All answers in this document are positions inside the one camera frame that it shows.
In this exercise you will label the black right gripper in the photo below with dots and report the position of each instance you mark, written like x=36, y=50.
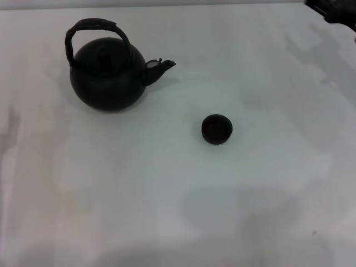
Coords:
x=342, y=12

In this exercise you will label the small dark teacup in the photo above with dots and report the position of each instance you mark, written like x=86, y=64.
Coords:
x=217, y=129

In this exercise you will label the black round teapot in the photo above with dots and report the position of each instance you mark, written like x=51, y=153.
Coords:
x=107, y=83

